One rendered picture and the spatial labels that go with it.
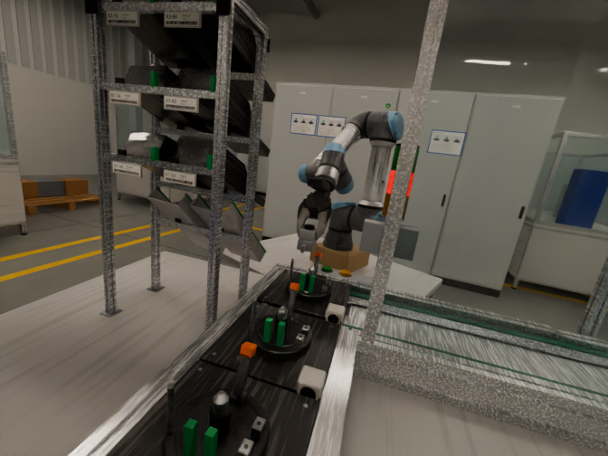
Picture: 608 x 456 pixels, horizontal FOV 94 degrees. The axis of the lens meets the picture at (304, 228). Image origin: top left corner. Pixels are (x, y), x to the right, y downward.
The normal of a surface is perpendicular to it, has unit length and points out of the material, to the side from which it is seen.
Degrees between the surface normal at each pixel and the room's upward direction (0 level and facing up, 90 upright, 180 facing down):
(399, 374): 90
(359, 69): 90
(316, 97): 90
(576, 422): 90
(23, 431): 0
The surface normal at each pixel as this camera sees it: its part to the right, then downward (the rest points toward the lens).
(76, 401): 0.13, -0.96
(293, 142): -0.33, 0.20
